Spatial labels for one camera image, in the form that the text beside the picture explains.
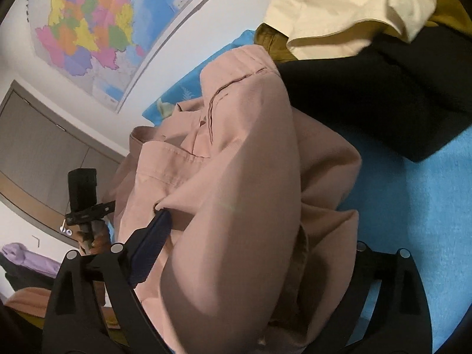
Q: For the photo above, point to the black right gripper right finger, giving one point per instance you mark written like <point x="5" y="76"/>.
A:
<point x="400" y="322"/>

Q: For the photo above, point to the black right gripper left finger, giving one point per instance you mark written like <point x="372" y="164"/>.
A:
<point x="76" y="325"/>

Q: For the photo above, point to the pink jacket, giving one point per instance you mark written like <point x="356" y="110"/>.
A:
<point x="259" y="254"/>

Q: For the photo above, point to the person's left hand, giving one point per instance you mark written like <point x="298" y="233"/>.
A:
<point x="95" y="240"/>

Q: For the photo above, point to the purple garment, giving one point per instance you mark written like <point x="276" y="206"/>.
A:
<point x="19" y="255"/>

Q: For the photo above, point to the black garment near door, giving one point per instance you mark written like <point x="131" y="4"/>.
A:
<point x="20" y="277"/>

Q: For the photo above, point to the blue bed sheet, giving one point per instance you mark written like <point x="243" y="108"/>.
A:
<point x="380" y="193"/>

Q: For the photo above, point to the black garment on bed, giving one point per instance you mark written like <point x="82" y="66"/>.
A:
<point x="411" y="99"/>

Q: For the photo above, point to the cream fleece garment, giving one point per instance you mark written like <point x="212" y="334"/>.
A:
<point x="323" y="29"/>

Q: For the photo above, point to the mustard yellow garment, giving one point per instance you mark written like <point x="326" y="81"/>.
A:
<point x="448" y="13"/>

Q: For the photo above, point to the colourful wall map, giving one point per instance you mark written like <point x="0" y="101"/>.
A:
<point x="98" y="45"/>

